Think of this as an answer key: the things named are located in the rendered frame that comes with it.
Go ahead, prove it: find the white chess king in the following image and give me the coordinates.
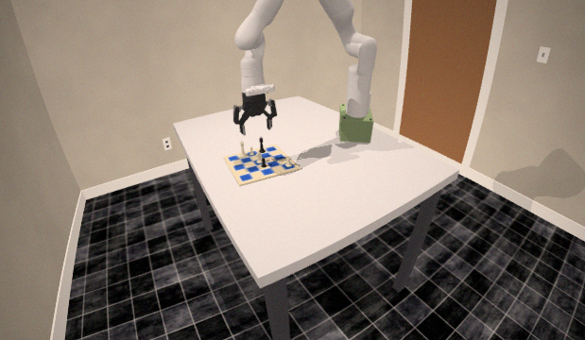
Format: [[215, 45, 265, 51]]
[[240, 141, 247, 158]]

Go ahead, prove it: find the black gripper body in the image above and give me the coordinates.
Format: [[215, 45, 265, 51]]
[[242, 93, 267, 117]]

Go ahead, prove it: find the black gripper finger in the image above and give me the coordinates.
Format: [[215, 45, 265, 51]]
[[233, 105, 254, 135], [258, 99, 277, 130]]

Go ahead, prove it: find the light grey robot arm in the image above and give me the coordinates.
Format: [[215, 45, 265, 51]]
[[234, 0, 377, 118]]

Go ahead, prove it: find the blue and cream chessboard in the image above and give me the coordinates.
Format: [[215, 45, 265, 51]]
[[223, 144, 301, 186]]

